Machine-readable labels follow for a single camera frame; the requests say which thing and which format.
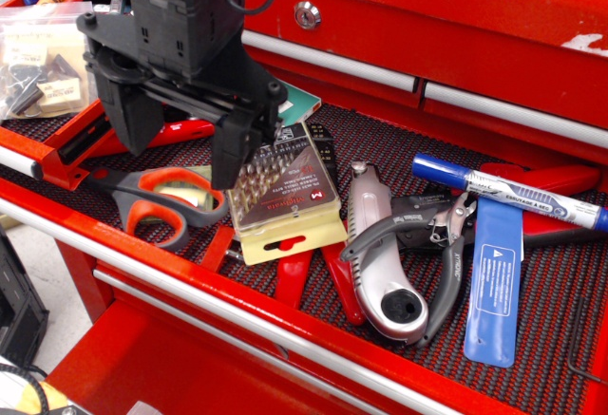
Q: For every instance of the black hex key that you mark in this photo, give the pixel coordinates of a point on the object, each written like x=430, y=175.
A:
x=574, y=347

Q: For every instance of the grey handled cutting pliers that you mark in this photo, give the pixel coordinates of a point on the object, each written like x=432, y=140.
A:
x=455, y=227

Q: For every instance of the silver utility knife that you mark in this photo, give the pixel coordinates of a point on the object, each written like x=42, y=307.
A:
x=381, y=287

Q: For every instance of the small open red drawer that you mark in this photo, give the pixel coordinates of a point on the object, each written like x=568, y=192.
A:
x=52, y=149

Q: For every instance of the blue dry erase marker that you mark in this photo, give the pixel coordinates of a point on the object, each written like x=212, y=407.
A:
x=510, y=192

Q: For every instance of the teal green box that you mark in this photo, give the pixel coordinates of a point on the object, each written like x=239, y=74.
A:
x=299, y=106

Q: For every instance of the red handled pliers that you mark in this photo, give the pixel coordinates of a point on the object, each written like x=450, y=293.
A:
x=320, y=284

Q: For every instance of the silver drawer lock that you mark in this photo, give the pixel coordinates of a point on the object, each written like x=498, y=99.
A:
x=307, y=15

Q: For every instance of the red tool chest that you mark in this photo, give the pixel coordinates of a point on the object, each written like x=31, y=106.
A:
x=470, y=81

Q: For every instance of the red handled wire stripper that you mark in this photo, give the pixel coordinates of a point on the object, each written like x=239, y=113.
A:
x=171, y=133

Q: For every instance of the drill bit set case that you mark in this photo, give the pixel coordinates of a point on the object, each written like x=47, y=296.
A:
x=284, y=201

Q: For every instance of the orange grey scissors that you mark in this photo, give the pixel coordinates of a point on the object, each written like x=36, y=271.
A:
x=177, y=196

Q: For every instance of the black box on floor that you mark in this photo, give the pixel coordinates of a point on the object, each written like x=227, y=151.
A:
x=24, y=318

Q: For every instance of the blue plastic pry tool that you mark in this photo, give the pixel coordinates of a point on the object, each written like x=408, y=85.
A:
x=491, y=325

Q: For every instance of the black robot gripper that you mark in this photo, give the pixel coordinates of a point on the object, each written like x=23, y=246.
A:
x=186, y=51

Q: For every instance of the red handled crimping tool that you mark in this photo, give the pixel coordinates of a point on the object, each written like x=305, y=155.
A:
x=537, y=230

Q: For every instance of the plastic bag of parts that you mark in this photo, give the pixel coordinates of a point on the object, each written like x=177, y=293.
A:
x=43, y=70

